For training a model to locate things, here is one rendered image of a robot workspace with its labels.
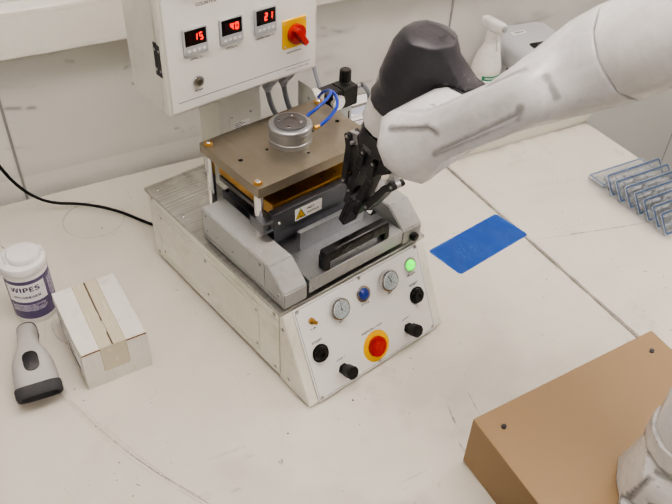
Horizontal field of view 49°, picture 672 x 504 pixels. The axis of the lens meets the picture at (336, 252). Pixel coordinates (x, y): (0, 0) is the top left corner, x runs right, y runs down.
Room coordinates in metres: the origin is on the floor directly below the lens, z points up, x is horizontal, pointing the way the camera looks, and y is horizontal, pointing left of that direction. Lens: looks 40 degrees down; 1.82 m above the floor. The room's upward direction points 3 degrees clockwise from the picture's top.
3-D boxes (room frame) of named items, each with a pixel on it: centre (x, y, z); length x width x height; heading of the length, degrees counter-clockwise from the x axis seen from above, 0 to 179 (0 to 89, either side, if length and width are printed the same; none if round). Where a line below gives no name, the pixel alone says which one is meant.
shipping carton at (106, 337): (0.95, 0.43, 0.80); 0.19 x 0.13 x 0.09; 30
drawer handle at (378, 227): (1.00, -0.03, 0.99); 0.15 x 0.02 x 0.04; 132
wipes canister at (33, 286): (1.04, 0.59, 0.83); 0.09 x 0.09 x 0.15
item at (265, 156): (1.18, 0.10, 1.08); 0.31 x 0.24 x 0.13; 132
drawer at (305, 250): (1.10, 0.06, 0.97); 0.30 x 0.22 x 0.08; 42
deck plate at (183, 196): (1.16, 0.11, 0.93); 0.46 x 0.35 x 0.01; 42
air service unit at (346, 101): (1.38, 0.01, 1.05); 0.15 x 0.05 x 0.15; 132
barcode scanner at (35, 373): (0.88, 0.55, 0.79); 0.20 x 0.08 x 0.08; 30
